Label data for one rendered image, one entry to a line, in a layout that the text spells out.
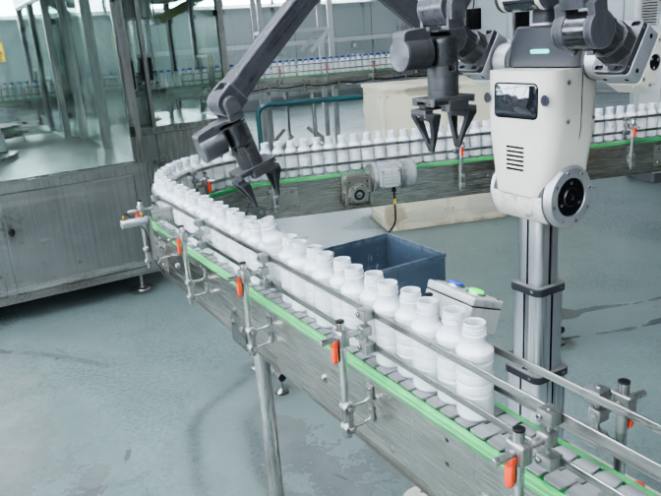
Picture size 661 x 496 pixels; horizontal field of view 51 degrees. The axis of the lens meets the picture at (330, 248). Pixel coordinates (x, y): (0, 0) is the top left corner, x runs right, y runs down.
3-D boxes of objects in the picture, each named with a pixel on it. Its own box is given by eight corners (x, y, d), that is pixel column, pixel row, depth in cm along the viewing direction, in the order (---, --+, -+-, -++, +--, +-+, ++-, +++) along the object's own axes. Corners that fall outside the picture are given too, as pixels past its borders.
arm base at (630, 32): (614, 24, 153) (593, 75, 154) (593, 6, 149) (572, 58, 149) (649, 22, 146) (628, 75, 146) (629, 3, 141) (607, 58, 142)
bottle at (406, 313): (403, 382, 125) (399, 297, 120) (392, 367, 131) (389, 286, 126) (434, 376, 126) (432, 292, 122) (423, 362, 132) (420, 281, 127)
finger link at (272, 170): (255, 202, 168) (240, 167, 164) (279, 188, 170) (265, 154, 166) (268, 207, 162) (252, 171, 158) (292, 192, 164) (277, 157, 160)
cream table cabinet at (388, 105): (479, 201, 653) (478, 73, 618) (510, 217, 595) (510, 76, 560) (367, 216, 633) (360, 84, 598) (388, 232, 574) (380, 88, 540)
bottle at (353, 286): (379, 341, 142) (375, 266, 137) (355, 350, 139) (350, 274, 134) (361, 333, 147) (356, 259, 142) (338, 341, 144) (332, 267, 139)
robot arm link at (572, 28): (621, 23, 143) (599, 24, 148) (593, -2, 138) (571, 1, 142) (605, 64, 143) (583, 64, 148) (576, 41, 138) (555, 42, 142)
